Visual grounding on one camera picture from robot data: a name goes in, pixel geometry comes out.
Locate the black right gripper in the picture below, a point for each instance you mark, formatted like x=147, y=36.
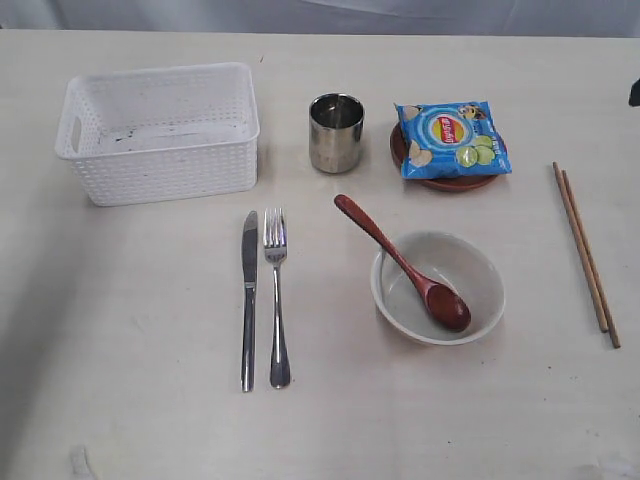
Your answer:
x=634, y=95

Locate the blue chips bag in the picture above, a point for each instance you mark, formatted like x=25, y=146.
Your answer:
x=451, y=140

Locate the wooden chopstick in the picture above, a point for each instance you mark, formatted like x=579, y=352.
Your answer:
x=589, y=276
x=613, y=334

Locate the brown round plate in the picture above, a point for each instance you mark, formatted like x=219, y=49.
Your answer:
x=398, y=150

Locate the brown spoon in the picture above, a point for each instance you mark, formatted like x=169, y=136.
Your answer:
x=444, y=305

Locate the stainless steel cup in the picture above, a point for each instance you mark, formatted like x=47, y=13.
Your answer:
x=336, y=122

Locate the pale green bowl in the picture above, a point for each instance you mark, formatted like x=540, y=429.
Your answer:
x=450, y=260

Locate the silver fork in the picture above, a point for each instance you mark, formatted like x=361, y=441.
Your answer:
x=275, y=251

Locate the silver table knife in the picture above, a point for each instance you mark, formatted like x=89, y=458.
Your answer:
x=249, y=266

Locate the white perforated plastic basket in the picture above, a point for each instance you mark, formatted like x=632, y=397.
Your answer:
x=153, y=135

